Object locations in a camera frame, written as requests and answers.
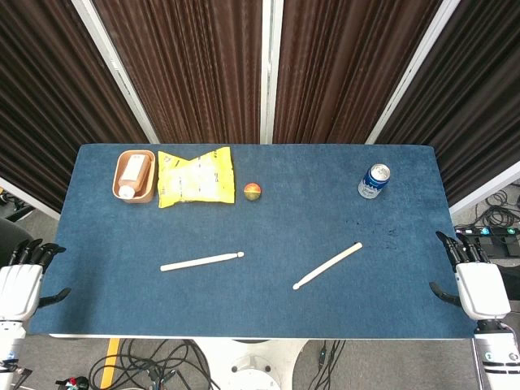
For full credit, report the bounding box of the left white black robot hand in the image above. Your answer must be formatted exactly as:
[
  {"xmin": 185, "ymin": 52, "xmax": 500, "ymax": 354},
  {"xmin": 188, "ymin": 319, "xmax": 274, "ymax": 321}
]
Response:
[{"xmin": 0, "ymin": 238, "xmax": 72, "ymax": 324}]

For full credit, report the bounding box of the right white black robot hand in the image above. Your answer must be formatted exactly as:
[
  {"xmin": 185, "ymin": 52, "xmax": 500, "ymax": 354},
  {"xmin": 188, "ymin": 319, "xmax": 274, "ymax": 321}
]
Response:
[{"xmin": 429, "ymin": 230, "xmax": 512, "ymax": 323}]

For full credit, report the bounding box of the wooden drumstick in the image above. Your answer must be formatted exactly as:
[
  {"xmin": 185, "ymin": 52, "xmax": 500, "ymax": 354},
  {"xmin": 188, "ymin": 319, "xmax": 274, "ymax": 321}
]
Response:
[
  {"xmin": 159, "ymin": 251, "xmax": 245, "ymax": 272},
  {"xmin": 292, "ymin": 242, "xmax": 363, "ymax": 291}
]

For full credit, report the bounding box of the black foot pedal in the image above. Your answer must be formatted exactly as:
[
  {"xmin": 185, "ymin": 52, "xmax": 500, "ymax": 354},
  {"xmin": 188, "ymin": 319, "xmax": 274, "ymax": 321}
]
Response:
[{"xmin": 477, "ymin": 235, "xmax": 520, "ymax": 259}]

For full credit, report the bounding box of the black office chair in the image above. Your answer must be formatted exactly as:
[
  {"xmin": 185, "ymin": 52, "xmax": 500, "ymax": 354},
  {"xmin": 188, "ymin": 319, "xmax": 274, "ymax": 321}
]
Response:
[{"xmin": 0, "ymin": 217, "xmax": 32, "ymax": 255}]

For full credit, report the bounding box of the yellow floor tape strip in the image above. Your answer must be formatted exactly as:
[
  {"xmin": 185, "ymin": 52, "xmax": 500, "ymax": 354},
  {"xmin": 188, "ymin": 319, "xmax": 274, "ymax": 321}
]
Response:
[{"xmin": 100, "ymin": 338, "xmax": 122, "ymax": 387}]

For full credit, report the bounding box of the blue white drink can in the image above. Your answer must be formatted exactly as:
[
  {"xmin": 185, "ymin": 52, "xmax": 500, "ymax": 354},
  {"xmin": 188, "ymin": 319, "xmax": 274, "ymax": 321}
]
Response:
[{"xmin": 357, "ymin": 163, "xmax": 392, "ymax": 200}]

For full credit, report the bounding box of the tan oval tray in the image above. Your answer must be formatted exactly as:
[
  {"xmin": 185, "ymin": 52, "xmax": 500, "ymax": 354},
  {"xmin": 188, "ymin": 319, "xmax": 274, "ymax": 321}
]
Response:
[{"xmin": 111, "ymin": 149, "xmax": 157, "ymax": 204}]

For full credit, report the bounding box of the brown bottle with white cap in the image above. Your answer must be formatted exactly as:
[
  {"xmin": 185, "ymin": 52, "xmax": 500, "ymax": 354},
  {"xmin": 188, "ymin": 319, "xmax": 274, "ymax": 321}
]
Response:
[{"xmin": 118, "ymin": 153, "xmax": 151, "ymax": 200}]

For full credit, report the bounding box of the brown pleated curtain panel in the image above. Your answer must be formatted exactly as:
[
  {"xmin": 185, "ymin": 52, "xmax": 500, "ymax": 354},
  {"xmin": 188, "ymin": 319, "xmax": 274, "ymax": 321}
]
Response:
[
  {"xmin": 0, "ymin": 0, "xmax": 150, "ymax": 212},
  {"xmin": 377, "ymin": 0, "xmax": 520, "ymax": 204},
  {"xmin": 272, "ymin": 0, "xmax": 442, "ymax": 144},
  {"xmin": 93, "ymin": 0, "xmax": 263, "ymax": 144}
]

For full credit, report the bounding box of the yellow snack bag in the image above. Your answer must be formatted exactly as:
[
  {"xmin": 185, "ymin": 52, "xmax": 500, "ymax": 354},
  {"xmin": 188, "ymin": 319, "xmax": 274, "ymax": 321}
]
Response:
[{"xmin": 157, "ymin": 146, "xmax": 236, "ymax": 209}]

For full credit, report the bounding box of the blue felt table mat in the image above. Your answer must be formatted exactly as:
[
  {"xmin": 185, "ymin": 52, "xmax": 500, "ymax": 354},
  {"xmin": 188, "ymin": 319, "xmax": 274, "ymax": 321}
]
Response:
[{"xmin": 28, "ymin": 143, "xmax": 479, "ymax": 340}]

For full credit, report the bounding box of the black floor cable bundle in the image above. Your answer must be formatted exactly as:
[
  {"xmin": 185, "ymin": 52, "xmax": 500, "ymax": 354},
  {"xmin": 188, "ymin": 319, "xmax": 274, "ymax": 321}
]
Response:
[
  {"xmin": 54, "ymin": 339, "xmax": 220, "ymax": 390},
  {"xmin": 308, "ymin": 339, "xmax": 346, "ymax": 390},
  {"xmin": 454, "ymin": 184, "xmax": 520, "ymax": 236}
]

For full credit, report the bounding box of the white partition frame post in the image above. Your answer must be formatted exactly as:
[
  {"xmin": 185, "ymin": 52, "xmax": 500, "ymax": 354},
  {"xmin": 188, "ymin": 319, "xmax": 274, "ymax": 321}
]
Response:
[
  {"xmin": 71, "ymin": 0, "xmax": 159, "ymax": 144},
  {"xmin": 365, "ymin": 0, "xmax": 462, "ymax": 145},
  {"xmin": 259, "ymin": 0, "xmax": 284, "ymax": 145}
]

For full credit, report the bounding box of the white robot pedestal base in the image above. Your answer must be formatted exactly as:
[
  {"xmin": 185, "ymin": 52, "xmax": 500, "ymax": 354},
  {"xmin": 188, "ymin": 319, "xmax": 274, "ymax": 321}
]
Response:
[{"xmin": 194, "ymin": 338, "xmax": 314, "ymax": 390}]

